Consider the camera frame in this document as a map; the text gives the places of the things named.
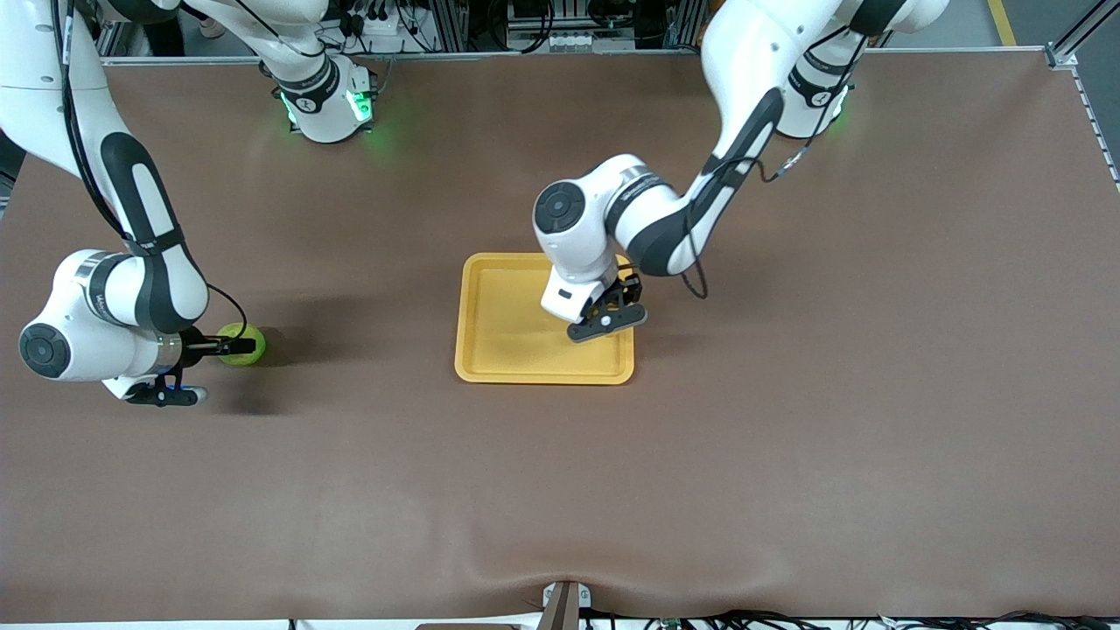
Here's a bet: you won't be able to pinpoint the green apple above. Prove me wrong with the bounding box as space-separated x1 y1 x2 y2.
216 322 267 368

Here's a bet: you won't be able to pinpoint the yellow plastic tray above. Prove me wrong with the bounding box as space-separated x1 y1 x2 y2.
454 252 635 386

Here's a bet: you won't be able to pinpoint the brown table cover mat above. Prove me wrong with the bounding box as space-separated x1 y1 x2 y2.
0 48 1120 624

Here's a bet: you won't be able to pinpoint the grey control box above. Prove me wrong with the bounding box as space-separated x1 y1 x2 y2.
506 0 606 52

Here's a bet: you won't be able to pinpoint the metal table clamp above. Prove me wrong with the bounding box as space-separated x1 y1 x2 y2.
541 580 592 630

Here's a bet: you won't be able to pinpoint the person leg dark trousers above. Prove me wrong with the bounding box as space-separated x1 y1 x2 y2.
140 16 187 57

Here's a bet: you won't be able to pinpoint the white power strip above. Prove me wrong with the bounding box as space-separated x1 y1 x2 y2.
337 9 414 38

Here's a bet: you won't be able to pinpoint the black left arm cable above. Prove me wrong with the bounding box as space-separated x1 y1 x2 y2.
681 24 869 301

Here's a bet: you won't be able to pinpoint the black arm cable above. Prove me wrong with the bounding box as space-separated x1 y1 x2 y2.
681 24 869 301
51 0 250 344

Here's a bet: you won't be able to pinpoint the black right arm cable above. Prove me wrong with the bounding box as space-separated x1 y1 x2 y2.
51 0 250 344

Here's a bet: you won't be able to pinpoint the aluminium table edge rail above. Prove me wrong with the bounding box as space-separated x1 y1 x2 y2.
101 47 1051 67

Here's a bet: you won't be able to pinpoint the aluminium frame post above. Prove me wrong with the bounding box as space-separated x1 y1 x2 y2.
1046 0 1120 69

